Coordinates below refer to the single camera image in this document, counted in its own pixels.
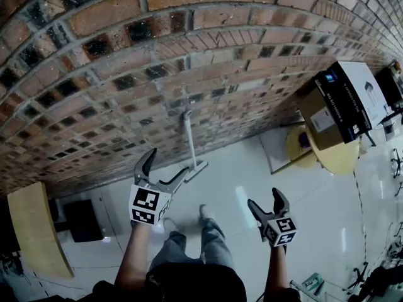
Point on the person's right shoe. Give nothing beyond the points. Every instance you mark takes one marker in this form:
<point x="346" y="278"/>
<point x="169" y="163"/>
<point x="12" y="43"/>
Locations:
<point x="205" y="213"/>

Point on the person's left shoe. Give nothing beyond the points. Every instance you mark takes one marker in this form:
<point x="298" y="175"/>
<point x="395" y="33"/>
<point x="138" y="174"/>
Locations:
<point x="170" y="224"/>

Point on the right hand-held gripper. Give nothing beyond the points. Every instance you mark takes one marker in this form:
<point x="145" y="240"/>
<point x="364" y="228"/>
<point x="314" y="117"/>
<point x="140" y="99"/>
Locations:
<point x="279" y="230"/>

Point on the black box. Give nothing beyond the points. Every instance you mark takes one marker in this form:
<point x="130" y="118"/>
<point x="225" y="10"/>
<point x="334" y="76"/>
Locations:
<point x="82" y="220"/>

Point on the person's left forearm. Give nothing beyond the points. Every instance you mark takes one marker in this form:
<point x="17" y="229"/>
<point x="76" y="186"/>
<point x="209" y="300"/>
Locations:
<point x="133" y="256"/>

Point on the person's grey trousers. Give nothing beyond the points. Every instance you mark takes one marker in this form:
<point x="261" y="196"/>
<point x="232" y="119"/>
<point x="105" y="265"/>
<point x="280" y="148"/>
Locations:
<point x="192" y="247"/>

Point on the person's right forearm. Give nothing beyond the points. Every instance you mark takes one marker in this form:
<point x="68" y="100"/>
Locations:
<point x="277" y="270"/>

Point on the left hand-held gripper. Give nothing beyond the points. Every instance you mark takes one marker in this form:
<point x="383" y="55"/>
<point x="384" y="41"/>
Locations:
<point x="148" y="205"/>

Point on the light wooden desk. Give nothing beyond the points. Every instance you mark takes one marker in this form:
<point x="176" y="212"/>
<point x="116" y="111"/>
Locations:
<point x="39" y="231"/>

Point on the black office chair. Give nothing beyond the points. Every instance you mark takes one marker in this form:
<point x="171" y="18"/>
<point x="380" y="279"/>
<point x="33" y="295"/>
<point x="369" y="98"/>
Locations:
<point x="359" y="275"/>

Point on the large cardboard box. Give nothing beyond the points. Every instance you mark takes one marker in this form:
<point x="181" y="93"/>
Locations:
<point x="341" y="102"/>

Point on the green packet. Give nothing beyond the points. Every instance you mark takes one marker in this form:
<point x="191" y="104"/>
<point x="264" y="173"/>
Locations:
<point x="312" y="282"/>

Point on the round yellow table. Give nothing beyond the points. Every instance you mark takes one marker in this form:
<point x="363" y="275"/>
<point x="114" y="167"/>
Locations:
<point x="327" y="154"/>

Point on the person's shoe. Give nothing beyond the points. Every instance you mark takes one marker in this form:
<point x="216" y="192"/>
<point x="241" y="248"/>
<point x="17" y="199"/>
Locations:
<point x="170" y="224"/>
<point x="205" y="213"/>

